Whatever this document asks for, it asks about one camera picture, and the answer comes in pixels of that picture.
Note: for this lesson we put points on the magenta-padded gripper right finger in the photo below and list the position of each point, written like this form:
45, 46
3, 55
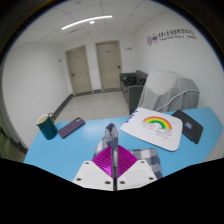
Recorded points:
131, 173

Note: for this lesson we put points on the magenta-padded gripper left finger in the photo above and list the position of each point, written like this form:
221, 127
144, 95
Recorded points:
98, 173

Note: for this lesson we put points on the grey white plaid towel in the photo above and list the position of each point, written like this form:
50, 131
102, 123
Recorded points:
111, 135

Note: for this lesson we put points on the white rainbow-print mouse pad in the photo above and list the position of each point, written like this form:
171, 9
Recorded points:
156, 138

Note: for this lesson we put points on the purple smartphone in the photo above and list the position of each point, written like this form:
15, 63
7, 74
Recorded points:
71, 127

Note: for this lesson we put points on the teal ceramic mug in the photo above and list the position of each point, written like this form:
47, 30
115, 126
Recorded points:
47, 129

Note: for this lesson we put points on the black flat case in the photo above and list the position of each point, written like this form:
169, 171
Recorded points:
190, 130

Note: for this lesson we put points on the black bag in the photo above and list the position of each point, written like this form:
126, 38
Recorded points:
129, 80

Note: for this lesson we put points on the grey cloth-covered furniture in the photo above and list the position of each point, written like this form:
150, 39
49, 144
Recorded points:
166, 86

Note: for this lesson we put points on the beige door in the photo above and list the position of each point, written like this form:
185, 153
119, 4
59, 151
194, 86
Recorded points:
78, 70
109, 65

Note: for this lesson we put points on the round ceiling light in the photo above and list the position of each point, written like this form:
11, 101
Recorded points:
92, 22

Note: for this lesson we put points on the long ceiling light strip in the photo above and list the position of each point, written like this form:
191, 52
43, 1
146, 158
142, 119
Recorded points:
85, 22

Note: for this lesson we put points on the white metal rail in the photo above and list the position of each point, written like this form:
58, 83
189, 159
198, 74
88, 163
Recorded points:
180, 95

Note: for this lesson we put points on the wall lettering sign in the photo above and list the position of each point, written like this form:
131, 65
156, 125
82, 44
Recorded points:
150, 40

